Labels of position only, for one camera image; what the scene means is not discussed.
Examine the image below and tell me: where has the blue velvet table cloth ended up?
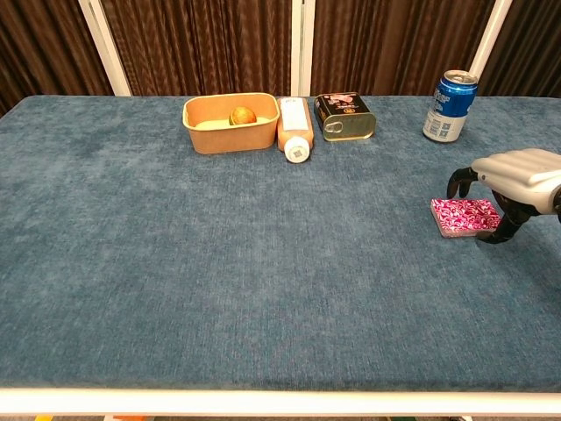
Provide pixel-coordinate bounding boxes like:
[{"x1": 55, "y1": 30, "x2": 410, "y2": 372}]
[{"x1": 0, "y1": 94, "x2": 561, "y2": 394}]

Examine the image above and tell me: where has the pink patterned packet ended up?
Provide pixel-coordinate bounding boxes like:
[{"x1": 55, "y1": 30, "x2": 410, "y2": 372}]
[{"x1": 430, "y1": 197, "x2": 501, "y2": 239}]

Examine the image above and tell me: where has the peach drink bottle white cap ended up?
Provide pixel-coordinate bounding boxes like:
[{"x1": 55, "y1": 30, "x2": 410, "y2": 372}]
[{"x1": 275, "y1": 96, "x2": 315, "y2": 164}]

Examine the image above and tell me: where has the brown paper food bowl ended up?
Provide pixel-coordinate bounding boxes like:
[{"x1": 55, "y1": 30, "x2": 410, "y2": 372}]
[{"x1": 181, "y1": 92, "x2": 281, "y2": 155}]

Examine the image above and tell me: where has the blue white drink can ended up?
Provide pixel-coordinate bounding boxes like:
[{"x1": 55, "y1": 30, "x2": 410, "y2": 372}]
[{"x1": 422, "y1": 69, "x2": 479, "y2": 144}]

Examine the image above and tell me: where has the orange red round fruit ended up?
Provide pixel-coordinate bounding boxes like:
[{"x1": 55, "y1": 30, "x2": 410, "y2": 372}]
[{"x1": 228, "y1": 106, "x2": 258, "y2": 126}]

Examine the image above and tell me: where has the brown pleated curtain panel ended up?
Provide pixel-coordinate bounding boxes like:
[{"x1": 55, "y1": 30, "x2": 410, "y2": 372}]
[
  {"x1": 100, "y1": 0, "x2": 293, "y2": 96},
  {"x1": 311, "y1": 0, "x2": 501, "y2": 96},
  {"x1": 476, "y1": 0, "x2": 561, "y2": 97},
  {"x1": 0, "y1": 0, "x2": 115, "y2": 116}
]

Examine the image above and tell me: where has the white screen frame post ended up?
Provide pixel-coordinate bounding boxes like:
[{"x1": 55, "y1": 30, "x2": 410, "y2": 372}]
[
  {"x1": 467, "y1": 0, "x2": 514, "y2": 79},
  {"x1": 77, "y1": 0, "x2": 132, "y2": 96},
  {"x1": 290, "y1": 0, "x2": 316, "y2": 96}
]

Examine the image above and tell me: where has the black gold meat tin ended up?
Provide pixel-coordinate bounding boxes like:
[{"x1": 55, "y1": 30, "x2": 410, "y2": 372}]
[{"x1": 313, "y1": 91, "x2": 378, "y2": 143}]

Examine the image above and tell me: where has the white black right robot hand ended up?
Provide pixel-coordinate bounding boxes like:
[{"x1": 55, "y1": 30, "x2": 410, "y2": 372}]
[{"x1": 446, "y1": 148, "x2": 561, "y2": 245}]

